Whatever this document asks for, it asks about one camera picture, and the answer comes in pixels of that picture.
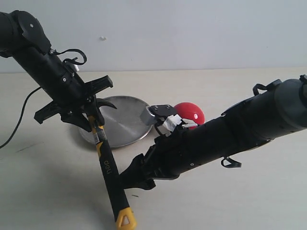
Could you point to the red dome push button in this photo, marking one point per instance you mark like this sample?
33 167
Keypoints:
190 111

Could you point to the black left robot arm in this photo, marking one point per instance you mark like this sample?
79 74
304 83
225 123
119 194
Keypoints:
22 38

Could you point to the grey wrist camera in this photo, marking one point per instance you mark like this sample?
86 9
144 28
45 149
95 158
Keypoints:
152 114
75 67

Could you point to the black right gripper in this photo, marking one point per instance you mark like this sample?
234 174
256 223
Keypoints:
164 160

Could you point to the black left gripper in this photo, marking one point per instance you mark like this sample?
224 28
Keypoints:
69 94

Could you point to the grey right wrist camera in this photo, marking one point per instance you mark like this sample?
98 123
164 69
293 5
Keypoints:
152 114

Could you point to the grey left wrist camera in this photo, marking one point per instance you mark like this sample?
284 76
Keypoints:
75 67

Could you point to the round steel plate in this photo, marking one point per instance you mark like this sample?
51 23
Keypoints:
123 125

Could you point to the yellow black claw hammer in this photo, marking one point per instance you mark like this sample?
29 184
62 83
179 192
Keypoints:
123 214

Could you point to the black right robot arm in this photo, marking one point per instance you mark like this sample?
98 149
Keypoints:
275 110

